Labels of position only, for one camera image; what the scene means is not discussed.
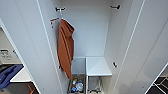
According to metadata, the white wardrobe door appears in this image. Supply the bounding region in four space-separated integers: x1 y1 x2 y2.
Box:
112 0 168 94
0 0 65 94

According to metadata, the white wardrobe cabinet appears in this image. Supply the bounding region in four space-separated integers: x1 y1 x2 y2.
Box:
35 0 145 94

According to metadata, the orange hooded garment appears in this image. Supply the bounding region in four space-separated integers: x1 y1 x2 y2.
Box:
57 18 76 80

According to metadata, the bottle with yellow green cap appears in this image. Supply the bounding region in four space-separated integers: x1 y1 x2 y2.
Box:
71 78 78 85

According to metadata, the white plastic hanger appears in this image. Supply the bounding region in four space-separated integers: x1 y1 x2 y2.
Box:
59 9 70 25

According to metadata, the white plastic bottle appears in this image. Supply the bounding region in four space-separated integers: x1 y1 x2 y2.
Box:
75 82 85 92

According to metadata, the blue capped bottle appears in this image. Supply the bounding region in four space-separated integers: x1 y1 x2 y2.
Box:
70 86 77 94

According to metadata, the woven wicker basket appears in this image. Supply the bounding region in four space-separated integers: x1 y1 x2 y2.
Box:
67 74 87 94

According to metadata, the black wardrobe hook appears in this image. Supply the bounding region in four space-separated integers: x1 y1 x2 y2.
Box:
54 6 67 13
110 4 121 10

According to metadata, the blue cloth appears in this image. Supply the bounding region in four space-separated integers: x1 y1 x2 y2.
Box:
0 64 25 90

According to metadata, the small black wall hook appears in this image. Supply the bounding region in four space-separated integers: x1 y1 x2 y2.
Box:
112 61 118 69

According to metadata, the orange folding table frame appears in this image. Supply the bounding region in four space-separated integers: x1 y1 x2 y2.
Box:
26 83 36 94

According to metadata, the wall sign with dark print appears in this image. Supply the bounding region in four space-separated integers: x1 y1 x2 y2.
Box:
0 48 15 63

